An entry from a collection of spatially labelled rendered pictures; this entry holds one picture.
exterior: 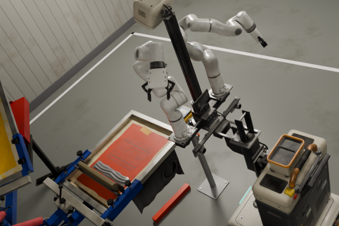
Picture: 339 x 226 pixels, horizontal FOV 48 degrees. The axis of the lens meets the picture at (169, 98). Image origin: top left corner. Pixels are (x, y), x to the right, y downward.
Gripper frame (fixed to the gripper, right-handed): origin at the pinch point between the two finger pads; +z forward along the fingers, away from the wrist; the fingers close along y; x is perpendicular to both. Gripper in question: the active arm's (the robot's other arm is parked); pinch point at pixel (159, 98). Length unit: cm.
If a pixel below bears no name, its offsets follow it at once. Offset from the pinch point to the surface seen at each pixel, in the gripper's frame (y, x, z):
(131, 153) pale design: 36, -88, 25
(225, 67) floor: -39, -287, -77
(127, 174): 37, -76, 39
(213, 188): -18, -173, 60
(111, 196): 46, -66, 53
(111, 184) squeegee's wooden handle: 44, -59, 44
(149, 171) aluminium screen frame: 20, -69, 38
